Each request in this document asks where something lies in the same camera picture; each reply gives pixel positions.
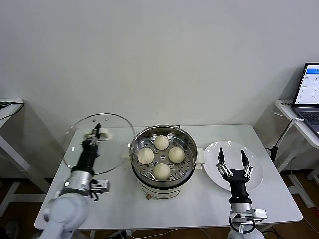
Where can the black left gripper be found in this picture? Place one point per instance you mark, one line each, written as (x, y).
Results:
(87, 158)

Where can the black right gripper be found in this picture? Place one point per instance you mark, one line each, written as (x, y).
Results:
(238, 185)

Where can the round glass pot lid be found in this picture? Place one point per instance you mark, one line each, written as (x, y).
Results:
(117, 149)

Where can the white steamed baozi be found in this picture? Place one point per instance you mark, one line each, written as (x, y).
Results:
(177, 155)
(161, 142)
(162, 171)
(145, 156)

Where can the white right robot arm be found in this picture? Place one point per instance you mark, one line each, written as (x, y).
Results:
(240, 207)

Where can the stainless steel steamer basket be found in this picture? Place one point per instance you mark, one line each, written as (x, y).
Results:
(184, 142)

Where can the white round plate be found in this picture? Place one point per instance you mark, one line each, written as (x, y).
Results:
(211, 159)

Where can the white laptop side table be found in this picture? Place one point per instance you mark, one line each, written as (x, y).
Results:
(286, 110)

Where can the white electric cooking pot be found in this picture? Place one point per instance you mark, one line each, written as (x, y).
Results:
(159, 193)

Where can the open grey laptop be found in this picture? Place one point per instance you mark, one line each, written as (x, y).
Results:
(309, 84)

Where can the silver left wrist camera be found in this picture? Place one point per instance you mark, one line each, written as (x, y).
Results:
(99, 186)

